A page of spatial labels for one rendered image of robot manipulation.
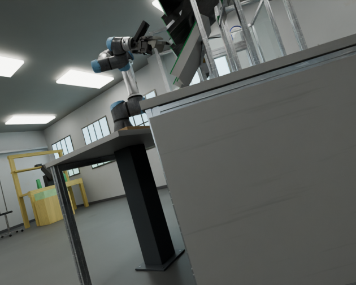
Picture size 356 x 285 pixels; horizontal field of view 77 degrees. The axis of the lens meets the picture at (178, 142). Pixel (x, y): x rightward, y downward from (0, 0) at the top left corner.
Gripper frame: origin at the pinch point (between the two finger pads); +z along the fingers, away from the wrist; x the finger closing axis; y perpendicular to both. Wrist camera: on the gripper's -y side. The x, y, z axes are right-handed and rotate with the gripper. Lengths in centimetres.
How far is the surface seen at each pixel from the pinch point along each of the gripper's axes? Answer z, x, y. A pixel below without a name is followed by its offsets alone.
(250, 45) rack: 45.7, 16.5, 6.8
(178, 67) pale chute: 17.1, 20.7, 17.2
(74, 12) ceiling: -231, -169, -89
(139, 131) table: -4, 12, 49
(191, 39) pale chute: 21.3, 18.8, 5.3
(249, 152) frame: 52, 45, 45
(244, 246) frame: 55, 50, 73
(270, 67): 54, 39, 19
